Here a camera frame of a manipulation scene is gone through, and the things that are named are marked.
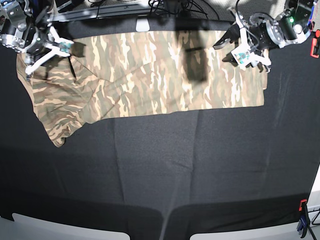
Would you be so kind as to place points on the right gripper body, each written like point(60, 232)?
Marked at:
point(45, 45)

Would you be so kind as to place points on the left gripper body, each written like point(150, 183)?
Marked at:
point(246, 52)

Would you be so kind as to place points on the camouflage t-shirt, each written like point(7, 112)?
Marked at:
point(137, 74)

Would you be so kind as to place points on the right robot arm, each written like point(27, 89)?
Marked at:
point(26, 27)

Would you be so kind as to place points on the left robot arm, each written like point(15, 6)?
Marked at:
point(262, 32)

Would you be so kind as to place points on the red clamp right rear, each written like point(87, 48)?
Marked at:
point(315, 45)

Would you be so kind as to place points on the white tab at rear edge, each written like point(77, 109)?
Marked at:
point(142, 25)

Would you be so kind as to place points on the red blue clamp front right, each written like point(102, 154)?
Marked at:
point(304, 220)

